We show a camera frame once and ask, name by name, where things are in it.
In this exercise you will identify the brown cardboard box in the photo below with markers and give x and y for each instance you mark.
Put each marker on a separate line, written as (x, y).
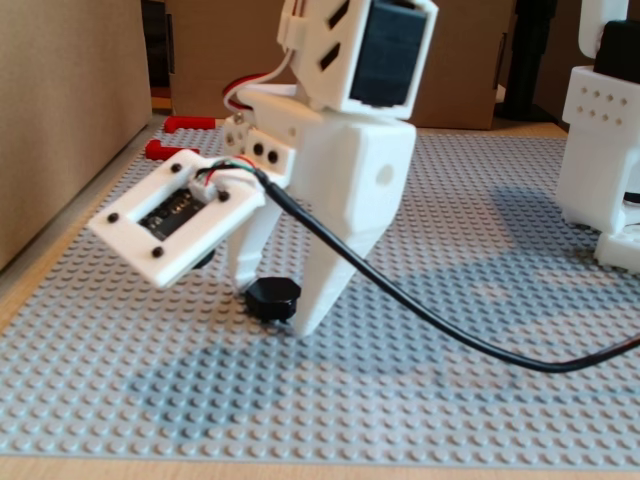
(475, 60)

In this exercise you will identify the red L-shaped Lego beam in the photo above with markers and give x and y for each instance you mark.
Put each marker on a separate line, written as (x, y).
(156, 150)
(190, 123)

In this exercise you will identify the black hexagonal Lego piece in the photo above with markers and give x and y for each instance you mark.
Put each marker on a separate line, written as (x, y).
(272, 297)

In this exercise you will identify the beige cardboard panel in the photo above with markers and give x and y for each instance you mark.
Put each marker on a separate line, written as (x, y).
(60, 125)

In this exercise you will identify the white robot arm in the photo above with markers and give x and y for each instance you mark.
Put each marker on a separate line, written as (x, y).
(350, 30)

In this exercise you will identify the grey studded Lego baseplate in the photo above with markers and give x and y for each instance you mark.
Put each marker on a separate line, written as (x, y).
(150, 400)

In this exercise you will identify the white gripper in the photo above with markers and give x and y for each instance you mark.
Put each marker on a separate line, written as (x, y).
(357, 185)

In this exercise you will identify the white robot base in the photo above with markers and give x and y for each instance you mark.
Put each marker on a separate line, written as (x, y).
(590, 165)

